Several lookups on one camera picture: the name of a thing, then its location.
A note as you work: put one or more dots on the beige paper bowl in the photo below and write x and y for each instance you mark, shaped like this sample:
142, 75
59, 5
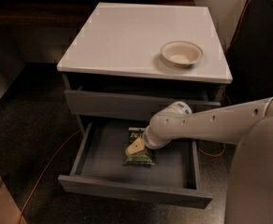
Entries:
181, 53

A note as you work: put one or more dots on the green jalapeno chip bag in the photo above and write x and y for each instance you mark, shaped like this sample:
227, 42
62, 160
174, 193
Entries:
144, 157

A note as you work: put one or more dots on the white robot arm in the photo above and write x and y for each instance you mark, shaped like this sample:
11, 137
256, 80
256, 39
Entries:
249, 127

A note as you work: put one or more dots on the grey top drawer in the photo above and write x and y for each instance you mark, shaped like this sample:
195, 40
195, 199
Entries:
134, 104

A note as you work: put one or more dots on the grey drawer cabinet white top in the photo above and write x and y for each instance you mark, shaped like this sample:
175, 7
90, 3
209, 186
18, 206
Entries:
119, 46

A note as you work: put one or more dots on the tan cardboard board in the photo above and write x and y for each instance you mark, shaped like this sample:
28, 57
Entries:
9, 211

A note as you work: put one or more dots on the dark wooden shelf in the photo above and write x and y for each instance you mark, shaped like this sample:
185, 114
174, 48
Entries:
65, 14

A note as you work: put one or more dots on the open grey middle drawer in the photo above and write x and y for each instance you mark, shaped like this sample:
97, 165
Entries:
98, 169

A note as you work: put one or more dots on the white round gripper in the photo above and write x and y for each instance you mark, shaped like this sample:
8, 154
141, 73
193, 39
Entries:
148, 140

